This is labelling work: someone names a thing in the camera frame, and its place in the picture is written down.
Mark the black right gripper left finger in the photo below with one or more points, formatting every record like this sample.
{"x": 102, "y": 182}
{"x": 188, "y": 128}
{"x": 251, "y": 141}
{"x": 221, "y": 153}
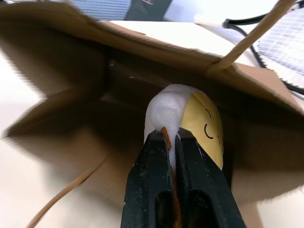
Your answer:
{"x": 148, "y": 180}

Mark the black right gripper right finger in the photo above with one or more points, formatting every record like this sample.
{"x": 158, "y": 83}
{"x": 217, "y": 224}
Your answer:
{"x": 202, "y": 180}

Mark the white and yellow egg plush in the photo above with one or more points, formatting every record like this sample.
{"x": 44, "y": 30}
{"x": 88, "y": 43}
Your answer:
{"x": 175, "y": 111}

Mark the brown paper bag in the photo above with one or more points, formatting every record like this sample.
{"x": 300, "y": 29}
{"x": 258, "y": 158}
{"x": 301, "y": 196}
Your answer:
{"x": 95, "y": 95}

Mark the white gridded panel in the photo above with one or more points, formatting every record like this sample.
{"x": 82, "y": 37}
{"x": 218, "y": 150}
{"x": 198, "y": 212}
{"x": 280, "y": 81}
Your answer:
{"x": 282, "y": 42}

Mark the dark green box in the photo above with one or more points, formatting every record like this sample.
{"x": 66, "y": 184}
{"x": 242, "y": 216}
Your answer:
{"x": 147, "y": 8}

